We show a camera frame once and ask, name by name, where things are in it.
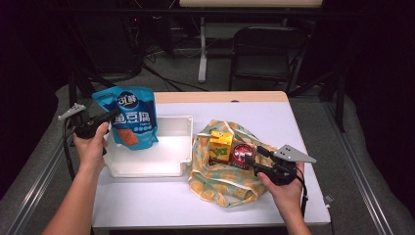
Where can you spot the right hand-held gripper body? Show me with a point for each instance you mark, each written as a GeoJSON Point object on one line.
{"type": "Point", "coordinates": [290, 155]}

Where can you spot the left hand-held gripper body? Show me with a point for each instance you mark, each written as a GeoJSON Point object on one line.
{"type": "Point", "coordinates": [88, 129]}

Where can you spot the red-lidded cup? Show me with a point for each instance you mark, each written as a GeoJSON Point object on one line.
{"type": "Point", "coordinates": [242, 154]}

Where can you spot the blue snack pouch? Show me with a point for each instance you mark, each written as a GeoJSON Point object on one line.
{"type": "Point", "coordinates": [133, 111]}

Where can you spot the yellow drink carton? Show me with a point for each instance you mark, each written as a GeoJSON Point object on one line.
{"type": "Point", "coordinates": [221, 147]}

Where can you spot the orange-print cloth bag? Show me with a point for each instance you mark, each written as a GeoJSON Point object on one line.
{"type": "Point", "coordinates": [221, 186]}

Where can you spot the white plastic bin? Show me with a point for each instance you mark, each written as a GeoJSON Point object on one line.
{"type": "Point", "coordinates": [163, 156]}

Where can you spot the person's left hand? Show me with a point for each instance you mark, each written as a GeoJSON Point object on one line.
{"type": "Point", "coordinates": [91, 151]}

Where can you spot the person's right hand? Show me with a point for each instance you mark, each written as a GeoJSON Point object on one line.
{"type": "Point", "coordinates": [287, 196]}

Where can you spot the black metal stand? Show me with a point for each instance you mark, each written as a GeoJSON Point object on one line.
{"type": "Point", "coordinates": [340, 101]}
{"type": "Point", "coordinates": [73, 88]}

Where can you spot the dark computer case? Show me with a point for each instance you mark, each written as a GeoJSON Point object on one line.
{"type": "Point", "coordinates": [104, 42]}

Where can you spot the black folding chair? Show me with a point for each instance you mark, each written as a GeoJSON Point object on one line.
{"type": "Point", "coordinates": [261, 62]}

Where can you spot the white table mat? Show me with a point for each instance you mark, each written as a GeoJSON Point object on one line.
{"type": "Point", "coordinates": [156, 202]}

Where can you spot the white desk leg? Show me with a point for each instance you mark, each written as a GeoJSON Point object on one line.
{"type": "Point", "coordinates": [202, 55]}

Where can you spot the beige desk top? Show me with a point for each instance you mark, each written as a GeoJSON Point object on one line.
{"type": "Point", "coordinates": [251, 3]}

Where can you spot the aluminium rail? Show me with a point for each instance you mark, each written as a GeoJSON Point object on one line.
{"type": "Point", "coordinates": [362, 182]}
{"type": "Point", "coordinates": [36, 196]}

